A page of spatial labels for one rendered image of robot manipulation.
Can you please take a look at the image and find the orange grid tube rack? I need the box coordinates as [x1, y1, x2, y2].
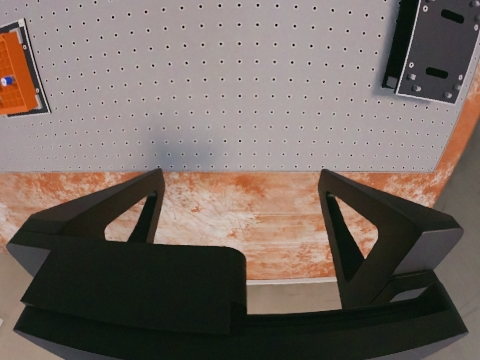
[0, 32, 38, 115]

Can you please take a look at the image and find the black rectangular plate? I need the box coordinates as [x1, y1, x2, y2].
[382, 0, 480, 105]

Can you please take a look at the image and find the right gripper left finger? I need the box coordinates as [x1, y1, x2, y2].
[19, 168, 166, 243]

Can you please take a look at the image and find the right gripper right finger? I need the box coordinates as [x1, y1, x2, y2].
[317, 168, 464, 309]

